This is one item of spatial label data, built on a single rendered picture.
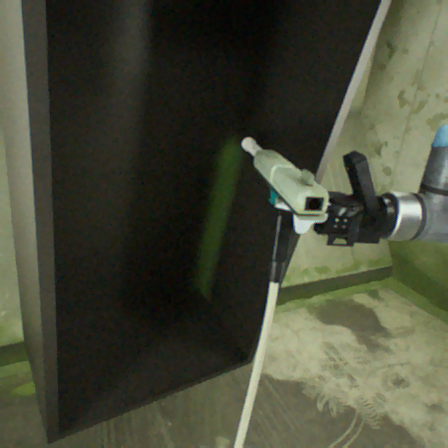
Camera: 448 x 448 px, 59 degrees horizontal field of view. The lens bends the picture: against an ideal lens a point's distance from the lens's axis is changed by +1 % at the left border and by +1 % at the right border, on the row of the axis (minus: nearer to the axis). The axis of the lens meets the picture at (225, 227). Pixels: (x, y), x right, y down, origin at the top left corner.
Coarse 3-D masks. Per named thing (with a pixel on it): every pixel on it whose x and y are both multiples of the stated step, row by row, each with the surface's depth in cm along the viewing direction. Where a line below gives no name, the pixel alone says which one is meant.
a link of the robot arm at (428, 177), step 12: (444, 132) 69; (432, 144) 72; (444, 144) 69; (432, 156) 71; (444, 156) 69; (432, 168) 71; (444, 168) 69; (432, 180) 71; (444, 180) 70; (432, 192) 71; (444, 192) 70
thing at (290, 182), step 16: (256, 160) 82; (272, 160) 74; (272, 176) 71; (288, 176) 63; (304, 176) 60; (288, 192) 61; (304, 192) 56; (320, 192) 57; (288, 208) 62; (304, 208) 57; (320, 208) 57; (288, 224) 69; (272, 240) 72; (288, 240) 70; (272, 256) 72; (288, 256) 72; (272, 272) 73
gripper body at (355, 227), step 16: (336, 192) 73; (352, 208) 69; (384, 208) 71; (320, 224) 74; (336, 224) 70; (352, 224) 69; (368, 224) 73; (384, 224) 71; (352, 240) 71; (368, 240) 73
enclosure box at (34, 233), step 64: (0, 0) 58; (64, 0) 76; (128, 0) 81; (192, 0) 87; (256, 0) 95; (320, 0) 84; (384, 0) 70; (0, 64) 69; (64, 64) 82; (128, 64) 88; (192, 64) 96; (256, 64) 104; (320, 64) 86; (64, 128) 89; (128, 128) 97; (192, 128) 106; (256, 128) 107; (320, 128) 88; (64, 192) 98; (128, 192) 107; (192, 192) 119; (256, 192) 111; (64, 256) 108; (128, 256) 120; (192, 256) 135; (256, 256) 115; (64, 320) 122; (128, 320) 129; (192, 320) 135; (256, 320) 120; (64, 384) 106; (128, 384) 110; (192, 384) 114
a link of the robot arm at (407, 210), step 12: (384, 192) 74; (396, 192) 72; (396, 204) 70; (408, 204) 70; (396, 216) 70; (408, 216) 70; (420, 216) 70; (396, 228) 70; (408, 228) 70; (396, 240) 74
